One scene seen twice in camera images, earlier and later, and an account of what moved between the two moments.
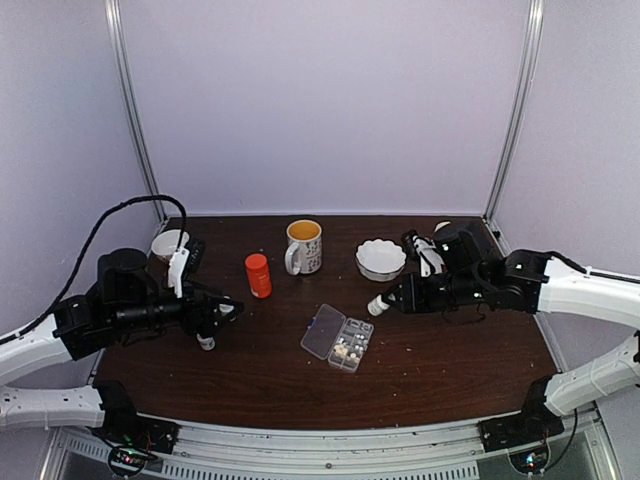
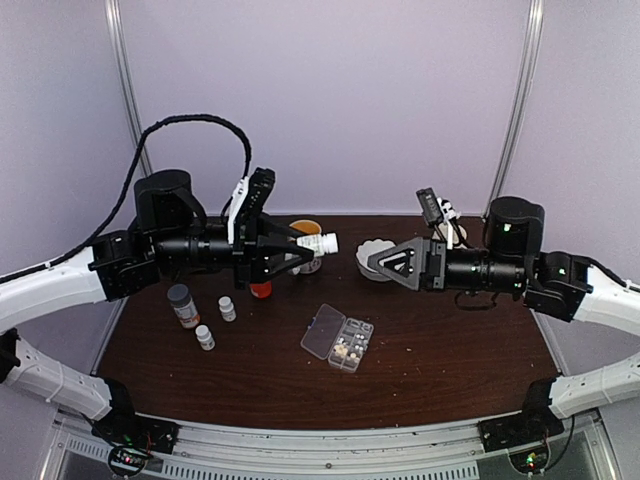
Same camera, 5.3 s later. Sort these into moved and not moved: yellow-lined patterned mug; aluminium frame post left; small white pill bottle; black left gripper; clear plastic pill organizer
Moved: black left gripper
Not moved: yellow-lined patterned mug; small white pill bottle; clear plastic pill organizer; aluminium frame post left
